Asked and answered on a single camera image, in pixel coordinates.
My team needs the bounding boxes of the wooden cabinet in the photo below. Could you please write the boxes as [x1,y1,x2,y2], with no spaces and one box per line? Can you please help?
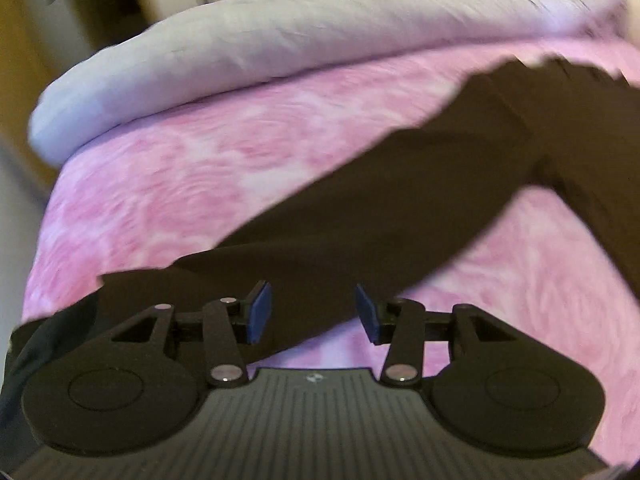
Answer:
[0,0,156,176]

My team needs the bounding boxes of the pink rose-pattern blanket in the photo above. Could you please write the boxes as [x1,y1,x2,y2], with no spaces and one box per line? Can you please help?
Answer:
[22,40,640,466]

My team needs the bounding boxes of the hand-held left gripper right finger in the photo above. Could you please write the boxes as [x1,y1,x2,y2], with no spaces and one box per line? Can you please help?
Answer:
[354,284,521,387]

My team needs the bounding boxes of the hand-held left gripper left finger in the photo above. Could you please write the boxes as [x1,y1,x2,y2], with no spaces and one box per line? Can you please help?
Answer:
[111,280,273,388]

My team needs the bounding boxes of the black pants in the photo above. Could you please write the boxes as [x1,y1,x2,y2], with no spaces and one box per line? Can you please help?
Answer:
[0,57,640,436]

